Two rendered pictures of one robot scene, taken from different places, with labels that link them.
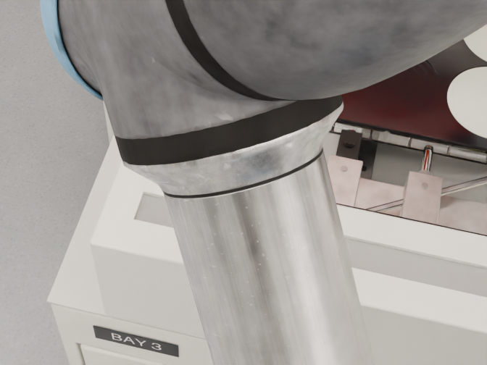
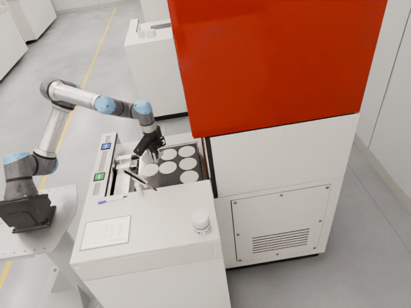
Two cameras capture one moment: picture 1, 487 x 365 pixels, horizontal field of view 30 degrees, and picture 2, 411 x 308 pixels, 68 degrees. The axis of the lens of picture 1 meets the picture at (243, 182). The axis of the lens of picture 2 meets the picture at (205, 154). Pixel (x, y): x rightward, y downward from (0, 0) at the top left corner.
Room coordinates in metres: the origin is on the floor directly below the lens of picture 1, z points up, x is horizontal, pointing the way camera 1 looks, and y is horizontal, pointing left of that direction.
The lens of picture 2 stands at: (0.69, -1.56, 2.03)
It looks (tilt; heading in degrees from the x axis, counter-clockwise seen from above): 41 degrees down; 79
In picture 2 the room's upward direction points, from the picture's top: 9 degrees counter-clockwise
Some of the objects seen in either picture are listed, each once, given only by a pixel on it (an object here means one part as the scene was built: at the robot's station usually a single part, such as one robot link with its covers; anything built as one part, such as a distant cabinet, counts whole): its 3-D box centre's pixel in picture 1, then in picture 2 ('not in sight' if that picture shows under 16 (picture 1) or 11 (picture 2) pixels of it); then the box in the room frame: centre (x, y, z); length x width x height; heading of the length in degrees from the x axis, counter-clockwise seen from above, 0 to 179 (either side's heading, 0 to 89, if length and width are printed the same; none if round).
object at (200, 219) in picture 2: not in sight; (200, 222); (0.78, -0.80, 1.01); 0.07 x 0.07 x 0.10
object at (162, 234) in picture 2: not in sight; (150, 227); (0.56, -0.64, 0.89); 0.62 x 0.35 x 0.14; 169
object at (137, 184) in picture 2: not in sight; (141, 185); (0.58, -0.50, 1.03); 0.06 x 0.04 x 0.13; 169
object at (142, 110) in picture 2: not in sight; (144, 112); (0.68, -0.30, 1.29); 0.09 x 0.08 x 0.11; 141
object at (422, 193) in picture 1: (419, 214); (123, 167); (0.48, -0.17, 0.89); 0.08 x 0.03 x 0.03; 169
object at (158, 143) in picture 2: not in sight; (153, 138); (0.69, -0.30, 1.13); 0.09 x 0.08 x 0.12; 30
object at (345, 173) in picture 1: (338, 196); (124, 158); (0.50, -0.09, 0.89); 0.08 x 0.03 x 0.03; 169
